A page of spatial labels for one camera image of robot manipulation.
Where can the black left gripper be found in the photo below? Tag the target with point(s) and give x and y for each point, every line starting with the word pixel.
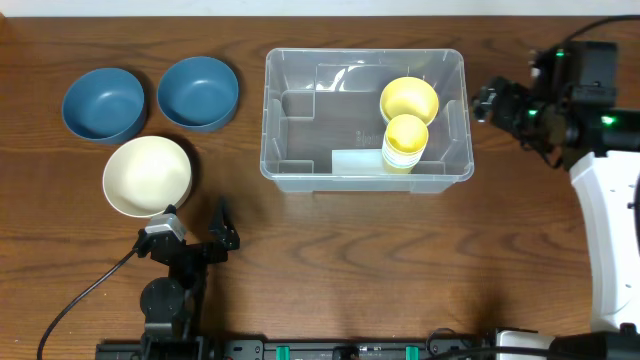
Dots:
pixel 192 251

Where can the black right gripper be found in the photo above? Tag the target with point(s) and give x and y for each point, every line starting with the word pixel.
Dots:
pixel 493 105

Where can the large cream bowl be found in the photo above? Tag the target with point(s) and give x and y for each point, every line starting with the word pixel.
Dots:
pixel 145 175

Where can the yellow plastic cup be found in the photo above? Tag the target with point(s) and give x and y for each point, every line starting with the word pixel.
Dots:
pixel 397 170
pixel 406 134

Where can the dark blue bowl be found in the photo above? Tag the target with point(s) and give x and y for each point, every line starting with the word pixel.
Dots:
pixel 200 94
pixel 105 106

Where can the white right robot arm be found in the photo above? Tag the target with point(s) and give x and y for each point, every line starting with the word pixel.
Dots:
pixel 569 117

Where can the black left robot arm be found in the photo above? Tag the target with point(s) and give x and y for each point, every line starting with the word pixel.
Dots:
pixel 172 304

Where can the clear plastic storage container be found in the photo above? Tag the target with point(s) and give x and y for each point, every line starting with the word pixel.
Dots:
pixel 322 128

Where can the black mounting rail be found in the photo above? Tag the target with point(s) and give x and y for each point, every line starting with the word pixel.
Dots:
pixel 253 349

